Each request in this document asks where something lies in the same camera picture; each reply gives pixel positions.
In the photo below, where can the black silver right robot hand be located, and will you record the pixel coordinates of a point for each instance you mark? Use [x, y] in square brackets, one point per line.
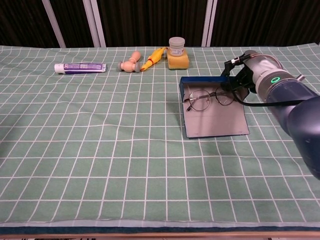
[265, 63]

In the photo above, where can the black-rimmed eyeglasses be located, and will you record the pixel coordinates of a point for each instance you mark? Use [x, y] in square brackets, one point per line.
[200, 100]

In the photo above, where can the blue shallow tray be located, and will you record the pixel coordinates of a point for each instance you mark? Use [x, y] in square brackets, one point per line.
[215, 122]

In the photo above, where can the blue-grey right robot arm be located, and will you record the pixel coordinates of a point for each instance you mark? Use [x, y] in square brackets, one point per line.
[300, 117]

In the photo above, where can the yellow sponge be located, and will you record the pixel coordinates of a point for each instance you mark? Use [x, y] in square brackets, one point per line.
[178, 63]

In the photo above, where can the small jar with grey lid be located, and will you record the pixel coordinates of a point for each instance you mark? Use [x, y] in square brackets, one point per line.
[177, 45]

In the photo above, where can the yellow rubber chicken toy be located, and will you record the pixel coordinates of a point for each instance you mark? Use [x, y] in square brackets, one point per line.
[155, 58]

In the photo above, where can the small wooden toy hammer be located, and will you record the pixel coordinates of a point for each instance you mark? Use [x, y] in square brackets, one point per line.
[127, 66]

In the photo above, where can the white purple toothpaste tube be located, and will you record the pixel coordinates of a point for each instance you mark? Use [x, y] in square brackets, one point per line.
[82, 68]

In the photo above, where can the green checked tablecloth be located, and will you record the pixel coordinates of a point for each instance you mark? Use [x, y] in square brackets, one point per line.
[100, 150]

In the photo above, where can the wide white frame post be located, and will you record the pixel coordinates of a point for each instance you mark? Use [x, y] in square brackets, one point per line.
[96, 23]

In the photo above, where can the thin white frame post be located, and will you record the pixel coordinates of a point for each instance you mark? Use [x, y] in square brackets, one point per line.
[53, 23]

